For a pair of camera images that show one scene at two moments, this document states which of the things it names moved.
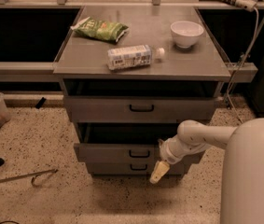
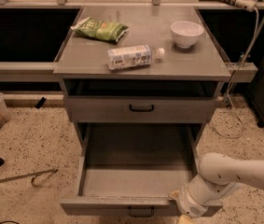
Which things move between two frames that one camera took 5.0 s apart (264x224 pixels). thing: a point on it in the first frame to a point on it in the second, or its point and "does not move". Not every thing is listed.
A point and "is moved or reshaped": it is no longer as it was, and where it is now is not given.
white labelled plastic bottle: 133,56 does not move
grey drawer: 121,142 is moved or reshaped
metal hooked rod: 34,176 does not move
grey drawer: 120,109 does not move
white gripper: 167,153 to 189,202
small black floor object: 40,103 does not move
